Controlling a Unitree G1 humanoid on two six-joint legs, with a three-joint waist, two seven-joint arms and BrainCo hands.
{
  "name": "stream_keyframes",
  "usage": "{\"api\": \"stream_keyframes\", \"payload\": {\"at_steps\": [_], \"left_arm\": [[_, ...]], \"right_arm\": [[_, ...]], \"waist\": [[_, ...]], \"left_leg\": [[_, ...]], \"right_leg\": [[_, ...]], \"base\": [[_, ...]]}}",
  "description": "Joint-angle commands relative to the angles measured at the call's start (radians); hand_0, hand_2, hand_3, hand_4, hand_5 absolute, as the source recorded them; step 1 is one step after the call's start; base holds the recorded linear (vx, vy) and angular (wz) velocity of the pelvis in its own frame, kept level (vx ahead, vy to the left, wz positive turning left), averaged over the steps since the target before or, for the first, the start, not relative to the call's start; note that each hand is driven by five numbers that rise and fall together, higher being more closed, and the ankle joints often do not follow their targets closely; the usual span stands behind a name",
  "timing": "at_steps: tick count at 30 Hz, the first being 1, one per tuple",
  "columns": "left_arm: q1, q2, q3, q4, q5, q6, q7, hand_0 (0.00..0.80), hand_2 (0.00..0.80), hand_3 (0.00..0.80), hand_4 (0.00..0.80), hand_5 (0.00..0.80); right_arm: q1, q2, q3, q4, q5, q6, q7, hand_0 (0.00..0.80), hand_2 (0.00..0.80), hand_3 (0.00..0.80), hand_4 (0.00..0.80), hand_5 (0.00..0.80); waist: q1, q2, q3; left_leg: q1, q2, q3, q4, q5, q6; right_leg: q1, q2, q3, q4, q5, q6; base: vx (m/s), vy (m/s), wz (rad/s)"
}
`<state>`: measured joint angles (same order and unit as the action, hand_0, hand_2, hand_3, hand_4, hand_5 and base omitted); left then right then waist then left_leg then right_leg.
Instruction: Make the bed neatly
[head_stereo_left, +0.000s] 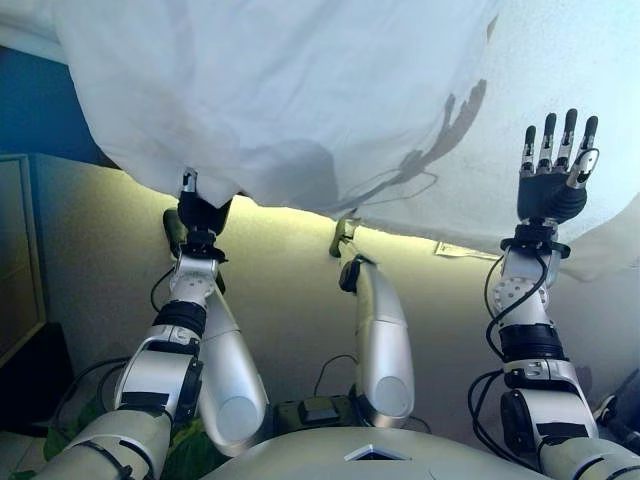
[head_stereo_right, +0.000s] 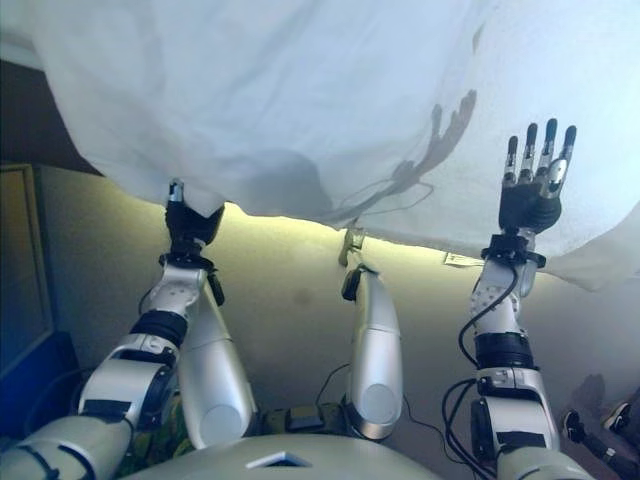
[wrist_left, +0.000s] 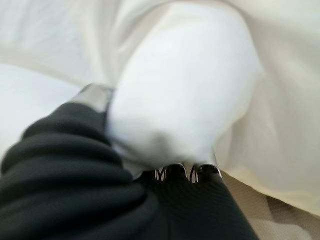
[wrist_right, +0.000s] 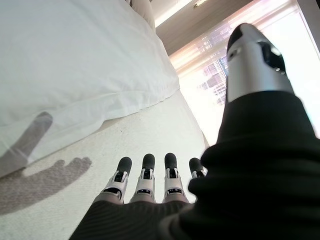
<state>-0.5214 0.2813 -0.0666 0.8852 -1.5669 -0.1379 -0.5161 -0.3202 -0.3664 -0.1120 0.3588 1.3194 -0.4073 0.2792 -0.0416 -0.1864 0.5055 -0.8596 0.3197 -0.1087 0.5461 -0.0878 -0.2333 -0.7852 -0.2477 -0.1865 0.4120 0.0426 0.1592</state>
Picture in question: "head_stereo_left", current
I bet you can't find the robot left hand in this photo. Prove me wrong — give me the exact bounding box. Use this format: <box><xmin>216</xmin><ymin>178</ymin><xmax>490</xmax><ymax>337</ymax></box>
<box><xmin>177</xmin><ymin>167</ymin><xmax>235</xmax><ymax>231</ymax></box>

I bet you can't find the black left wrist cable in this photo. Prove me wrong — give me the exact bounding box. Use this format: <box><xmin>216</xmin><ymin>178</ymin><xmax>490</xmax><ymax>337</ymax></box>
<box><xmin>148</xmin><ymin>259</ymin><xmax>182</xmax><ymax>314</ymax></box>

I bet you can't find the silver robot right leg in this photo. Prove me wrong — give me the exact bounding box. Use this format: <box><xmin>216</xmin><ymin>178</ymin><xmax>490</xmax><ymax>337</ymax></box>
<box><xmin>327</xmin><ymin>216</ymin><xmax>417</xmax><ymax>420</ymax></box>

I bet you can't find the silver robot torso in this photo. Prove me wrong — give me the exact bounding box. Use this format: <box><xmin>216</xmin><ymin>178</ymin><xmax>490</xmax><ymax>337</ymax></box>
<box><xmin>199</xmin><ymin>393</ymin><xmax>556</xmax><ymax>480</ymax></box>

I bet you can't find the black floor cable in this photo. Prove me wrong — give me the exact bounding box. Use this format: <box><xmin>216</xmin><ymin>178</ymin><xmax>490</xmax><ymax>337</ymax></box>
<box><xmin>313</xmin><ymin>353</ymin><xmax>360</xmax><ymax>399</ymax></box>

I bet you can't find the silver robot leg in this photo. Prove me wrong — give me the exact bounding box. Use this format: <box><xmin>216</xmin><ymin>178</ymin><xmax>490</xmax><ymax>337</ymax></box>
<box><xmin>161</xmin><ymin>208</ymin><xmax>270</xmax><ymax>459</ymax></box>
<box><xmin>327</xmin><ymin>216</ymin><xmax>417</xmax><ymax>420</ymax></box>

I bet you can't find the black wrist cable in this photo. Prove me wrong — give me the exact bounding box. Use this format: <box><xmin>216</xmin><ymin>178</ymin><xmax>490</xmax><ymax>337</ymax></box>
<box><xmin>483</xmin><ymin>254</ymin><xmax>547</xmax><ymax>357</ymax></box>
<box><xmin>148</xmin><ymin>259</ymin><xmax>182</xmax><ymax>314</ymax></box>

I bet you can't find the white mattress label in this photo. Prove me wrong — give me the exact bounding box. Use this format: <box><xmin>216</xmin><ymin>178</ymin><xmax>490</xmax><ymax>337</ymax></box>
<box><xmin>433</xmin><ymin>239</ymin><xmax>502</xmax><ymax>261</ymax></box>

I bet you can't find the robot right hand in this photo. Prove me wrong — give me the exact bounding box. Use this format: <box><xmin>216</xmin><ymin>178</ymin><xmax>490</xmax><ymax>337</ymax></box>
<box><xmin>516</xmin><ymin>108</ymin><xmax>601</xmax><ymax>224</ymax></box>

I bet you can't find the silver robot left leg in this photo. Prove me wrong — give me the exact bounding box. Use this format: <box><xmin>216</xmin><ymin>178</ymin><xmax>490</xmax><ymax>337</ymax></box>
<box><xmin>161</xmin><ymin>208</ymin><xmax>270</xmax><ymax>459</ymax></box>

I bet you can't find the white duvet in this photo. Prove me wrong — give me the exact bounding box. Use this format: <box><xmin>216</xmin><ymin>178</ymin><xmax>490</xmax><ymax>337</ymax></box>
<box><xmin>49</xmin><ymin>0</ymin><xmax>640</xmax><ymax>282</ymax></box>

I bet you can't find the wooden nightstand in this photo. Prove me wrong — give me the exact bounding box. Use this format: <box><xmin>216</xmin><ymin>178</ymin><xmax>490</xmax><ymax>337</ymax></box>
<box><xmin>0</xmin><ymin>152</ymin><xmax>50</xmax><ymax>369</ymax></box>

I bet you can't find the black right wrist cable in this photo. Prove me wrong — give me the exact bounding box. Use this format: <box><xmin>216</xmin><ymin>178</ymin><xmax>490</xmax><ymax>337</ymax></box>
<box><xmin>483</xmin><ymin>254</ymin><xmax>547</xmax><ymax>357</ymax></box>

